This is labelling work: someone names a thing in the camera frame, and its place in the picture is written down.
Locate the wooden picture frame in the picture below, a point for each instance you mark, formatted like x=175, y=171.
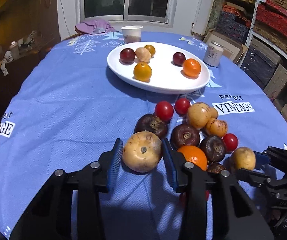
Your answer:
x=231, y=46

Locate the white leaning board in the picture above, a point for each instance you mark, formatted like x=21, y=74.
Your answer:
x=199, y=7

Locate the smooth loquat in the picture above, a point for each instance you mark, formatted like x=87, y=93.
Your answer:
x=243, y=158
x=143, y=54

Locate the wooden glass display cabinet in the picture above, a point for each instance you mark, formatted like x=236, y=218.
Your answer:
x=16, y=17

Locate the dark brown mangosteen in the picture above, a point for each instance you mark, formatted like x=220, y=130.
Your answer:
x=213, y=148
x=214, y=168

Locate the dark red plum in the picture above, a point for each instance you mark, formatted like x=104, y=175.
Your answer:
x=127, y=55
x=178, y=58

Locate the red cherry tomato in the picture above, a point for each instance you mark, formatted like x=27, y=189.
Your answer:
x=182, y=106
x=164, y=110
x=230, y=141

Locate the large tangerine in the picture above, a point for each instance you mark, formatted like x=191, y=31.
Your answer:
x=193, y=157

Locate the blue printed tablecloth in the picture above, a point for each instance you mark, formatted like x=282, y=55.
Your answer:
x=58, y=105

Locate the small loquat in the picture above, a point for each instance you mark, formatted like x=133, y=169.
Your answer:
x=214, y=112

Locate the white drink can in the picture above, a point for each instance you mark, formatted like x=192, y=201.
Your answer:
x=213, y=54

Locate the yellow cherry tomato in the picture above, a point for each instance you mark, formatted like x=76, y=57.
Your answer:
x=150, y=50
x=142, y=71

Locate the white oval plate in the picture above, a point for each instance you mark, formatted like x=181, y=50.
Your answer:
x=163, y=81

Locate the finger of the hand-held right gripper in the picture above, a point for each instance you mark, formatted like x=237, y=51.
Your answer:
x=251, y=176
x=262, y=158

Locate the small tangerine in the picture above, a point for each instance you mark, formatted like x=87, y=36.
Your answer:
x=191, y=67

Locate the marbled leaning panel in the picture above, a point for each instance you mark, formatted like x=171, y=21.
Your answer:
x=214, y=10

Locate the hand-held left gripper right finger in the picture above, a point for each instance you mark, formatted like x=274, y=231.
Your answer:
x=169, y=162

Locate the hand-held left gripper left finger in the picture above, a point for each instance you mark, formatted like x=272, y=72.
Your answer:
x=114, y=165

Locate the dark brown water chestnut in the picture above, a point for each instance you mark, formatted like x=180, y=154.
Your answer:
x=185, y=136
x=151, y=126

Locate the white metal shelf rack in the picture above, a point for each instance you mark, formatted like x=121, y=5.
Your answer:
x=254, y=22

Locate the spotted loquat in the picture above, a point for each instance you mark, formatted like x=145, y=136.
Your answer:
x=216, y=127
x=198, y=115

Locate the purple cloth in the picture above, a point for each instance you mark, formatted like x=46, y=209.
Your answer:
x=93, y=27

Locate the large round loquat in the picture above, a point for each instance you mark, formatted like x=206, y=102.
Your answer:
x=142, y=152

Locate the white paper cup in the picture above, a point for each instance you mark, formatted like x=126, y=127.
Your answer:
x=131, y=34

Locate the crumpled white cloth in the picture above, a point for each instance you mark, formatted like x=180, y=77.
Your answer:
x=4, y=60

